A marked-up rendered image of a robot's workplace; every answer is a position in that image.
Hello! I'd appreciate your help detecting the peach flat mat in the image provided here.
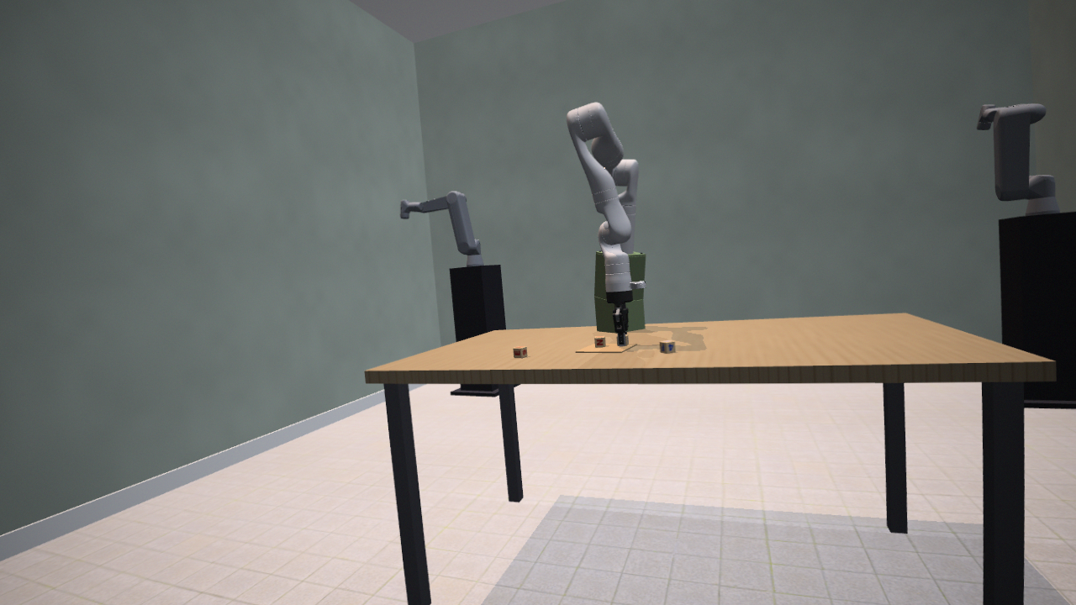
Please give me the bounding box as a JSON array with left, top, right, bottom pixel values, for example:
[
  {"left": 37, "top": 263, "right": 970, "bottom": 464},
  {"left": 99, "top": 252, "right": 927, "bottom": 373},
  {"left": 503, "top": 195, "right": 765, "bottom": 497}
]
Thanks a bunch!
[{"left": 576, "top": 344, "right": 636, "bottom": 353}]

